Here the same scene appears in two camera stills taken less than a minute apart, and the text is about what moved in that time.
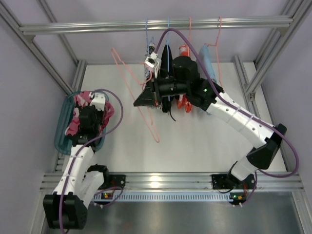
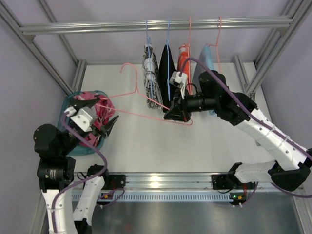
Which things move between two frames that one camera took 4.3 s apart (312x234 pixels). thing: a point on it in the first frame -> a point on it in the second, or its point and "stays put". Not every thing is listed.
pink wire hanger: [220, 20] stays put
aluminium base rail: [290, 181] stays put
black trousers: [167, 70] stays put
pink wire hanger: [158, 140] -> [172, 121]
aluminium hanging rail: [156, 26] stays put
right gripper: [156, 90] -> [182, 110]
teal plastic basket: [63, 143] stays put
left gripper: [79, 112] -> [96, 130]
